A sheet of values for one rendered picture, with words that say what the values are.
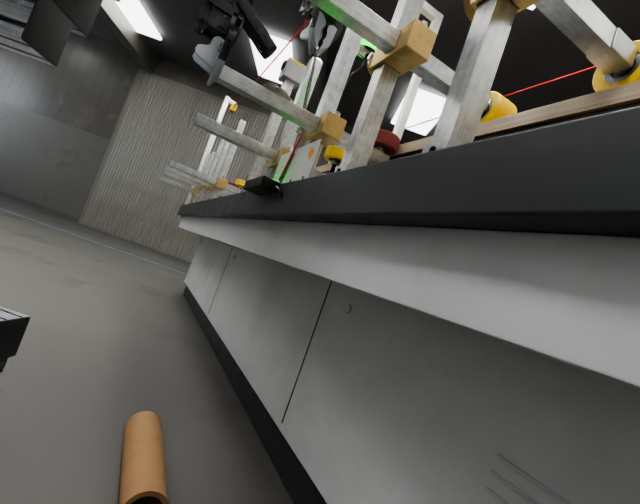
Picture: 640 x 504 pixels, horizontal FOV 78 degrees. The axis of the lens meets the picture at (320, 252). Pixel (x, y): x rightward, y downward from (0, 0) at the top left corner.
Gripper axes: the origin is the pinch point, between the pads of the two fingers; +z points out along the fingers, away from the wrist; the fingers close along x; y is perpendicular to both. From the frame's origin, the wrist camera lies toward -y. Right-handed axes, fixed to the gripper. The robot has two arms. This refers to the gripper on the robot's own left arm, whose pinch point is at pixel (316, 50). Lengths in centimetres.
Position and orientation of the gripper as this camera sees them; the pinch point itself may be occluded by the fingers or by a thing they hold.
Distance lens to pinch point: 101.7
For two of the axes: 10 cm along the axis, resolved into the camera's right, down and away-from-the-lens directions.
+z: -3.4, 9.4, -0.3
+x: -6.5, -2.6, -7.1
